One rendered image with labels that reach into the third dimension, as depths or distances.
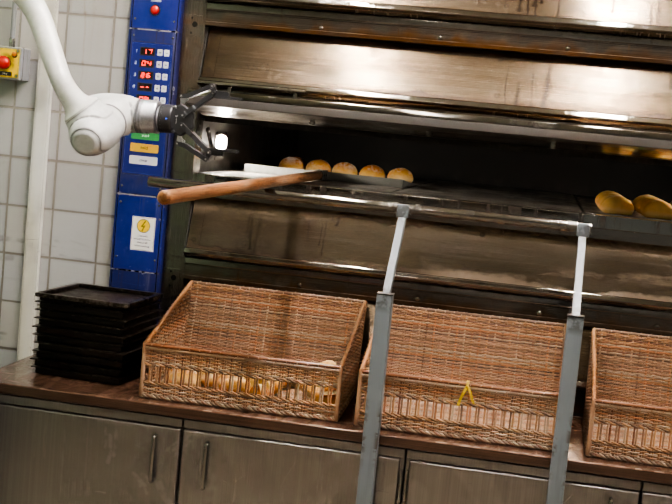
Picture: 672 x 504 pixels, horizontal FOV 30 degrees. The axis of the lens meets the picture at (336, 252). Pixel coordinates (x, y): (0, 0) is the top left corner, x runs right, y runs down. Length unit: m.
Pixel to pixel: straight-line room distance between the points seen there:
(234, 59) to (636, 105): 1.20
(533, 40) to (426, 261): 0.72
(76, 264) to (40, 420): 0.67
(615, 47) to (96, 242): 1.68
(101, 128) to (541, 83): 1.32
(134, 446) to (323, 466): 0.52
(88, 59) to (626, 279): 1.76
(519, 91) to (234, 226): 0.95
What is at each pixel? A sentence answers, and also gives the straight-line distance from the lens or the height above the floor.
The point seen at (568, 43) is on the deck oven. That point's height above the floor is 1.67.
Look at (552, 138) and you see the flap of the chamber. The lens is 3.59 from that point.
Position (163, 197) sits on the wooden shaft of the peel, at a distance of 2.52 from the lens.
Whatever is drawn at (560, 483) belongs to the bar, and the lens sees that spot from 3.24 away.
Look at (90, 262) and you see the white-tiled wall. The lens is 4.01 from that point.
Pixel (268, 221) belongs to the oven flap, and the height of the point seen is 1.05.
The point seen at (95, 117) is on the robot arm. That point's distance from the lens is 3.19.
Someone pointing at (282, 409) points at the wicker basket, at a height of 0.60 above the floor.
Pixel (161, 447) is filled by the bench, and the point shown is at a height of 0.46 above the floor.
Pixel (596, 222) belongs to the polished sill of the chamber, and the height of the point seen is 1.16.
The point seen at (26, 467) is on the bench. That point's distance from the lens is 3.59.
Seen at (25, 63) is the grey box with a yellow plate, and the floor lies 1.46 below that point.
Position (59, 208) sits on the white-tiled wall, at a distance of 4.03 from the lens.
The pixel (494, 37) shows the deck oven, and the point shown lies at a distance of 3.76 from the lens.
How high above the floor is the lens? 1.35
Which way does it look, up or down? 6 degrees down
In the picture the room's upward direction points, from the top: 6 degrees clockwise
